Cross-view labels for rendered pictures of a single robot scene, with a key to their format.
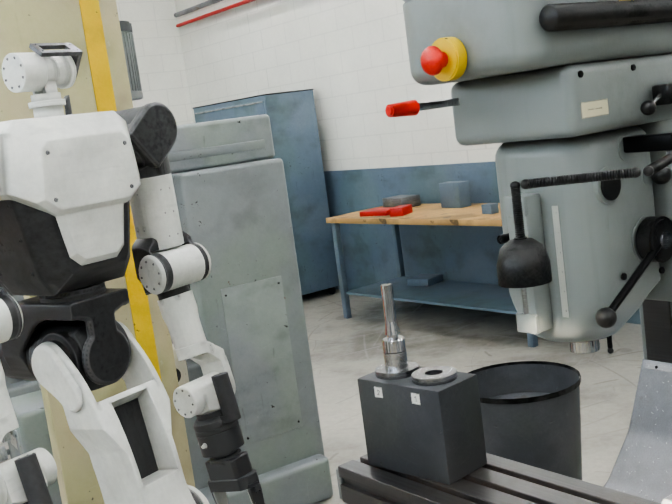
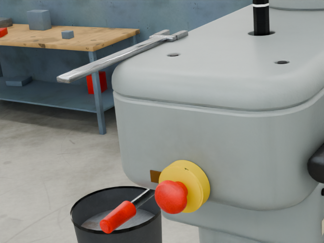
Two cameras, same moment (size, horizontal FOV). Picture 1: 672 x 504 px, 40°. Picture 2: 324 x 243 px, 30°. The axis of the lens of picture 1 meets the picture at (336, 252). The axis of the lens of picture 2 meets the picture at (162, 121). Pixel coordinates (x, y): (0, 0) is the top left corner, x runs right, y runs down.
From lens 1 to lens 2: 0.81 m
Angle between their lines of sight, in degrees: 22
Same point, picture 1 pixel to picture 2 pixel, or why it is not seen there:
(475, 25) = (224, 159)
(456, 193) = (40, 20)
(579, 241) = not seen: outside the picture
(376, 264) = not seen: outside the picture
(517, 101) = not seen: hidden behind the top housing
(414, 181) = (6, 6)
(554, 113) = (292, 230)
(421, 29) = (144, 137)
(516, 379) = (112, 199)
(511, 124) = (235, 223)
